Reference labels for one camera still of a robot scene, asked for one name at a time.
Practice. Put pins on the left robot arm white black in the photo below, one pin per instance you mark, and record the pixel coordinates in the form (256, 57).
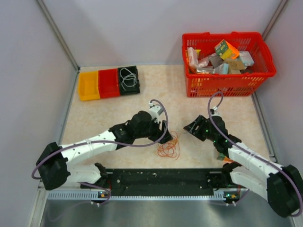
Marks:
(57, 164)

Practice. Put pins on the light blue box in basket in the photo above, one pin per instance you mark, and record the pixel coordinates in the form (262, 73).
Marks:
(246, 58)

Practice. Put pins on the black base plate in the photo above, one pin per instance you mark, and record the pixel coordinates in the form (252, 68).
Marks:
(165, 182)

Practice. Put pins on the yellow plastic bin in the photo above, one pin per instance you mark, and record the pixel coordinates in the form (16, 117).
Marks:
(88, 86)

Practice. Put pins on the pink white packet in basket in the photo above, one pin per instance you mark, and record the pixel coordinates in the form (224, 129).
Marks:
(192, 55)

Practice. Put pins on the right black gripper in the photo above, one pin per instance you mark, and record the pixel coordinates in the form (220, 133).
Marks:
(200, 121)

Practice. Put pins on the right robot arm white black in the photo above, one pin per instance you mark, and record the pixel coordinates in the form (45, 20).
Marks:
(281, 186)

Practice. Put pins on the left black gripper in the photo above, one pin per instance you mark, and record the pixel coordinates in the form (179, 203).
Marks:
(158, 133)

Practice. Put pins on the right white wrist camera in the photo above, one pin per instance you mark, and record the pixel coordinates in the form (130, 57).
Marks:
(214, 111)

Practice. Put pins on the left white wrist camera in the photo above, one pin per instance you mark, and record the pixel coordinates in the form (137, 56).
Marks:
(155, 111)

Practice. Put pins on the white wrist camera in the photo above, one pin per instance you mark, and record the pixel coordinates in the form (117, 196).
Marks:
(155, 111)
(214, 111)

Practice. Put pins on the red plastic bin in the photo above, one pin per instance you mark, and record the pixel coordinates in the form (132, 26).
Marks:
(108, 83)

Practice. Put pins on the green orange carton on table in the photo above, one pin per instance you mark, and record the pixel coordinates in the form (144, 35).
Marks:
(224, 158)

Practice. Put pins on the green yellow carton in basket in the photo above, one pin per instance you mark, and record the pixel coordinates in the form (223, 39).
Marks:
(225, 50)

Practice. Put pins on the black plastic bin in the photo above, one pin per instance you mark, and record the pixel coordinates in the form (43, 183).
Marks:
(129, 83)

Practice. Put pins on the red shopping basket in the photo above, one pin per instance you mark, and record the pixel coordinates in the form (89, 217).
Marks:
(204, 85)

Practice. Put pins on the grey slotted cable duct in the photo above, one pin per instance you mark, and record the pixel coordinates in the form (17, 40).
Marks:
(96, 196)

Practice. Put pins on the brown cardboard box in basket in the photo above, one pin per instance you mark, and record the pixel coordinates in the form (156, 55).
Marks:
(235, 66)

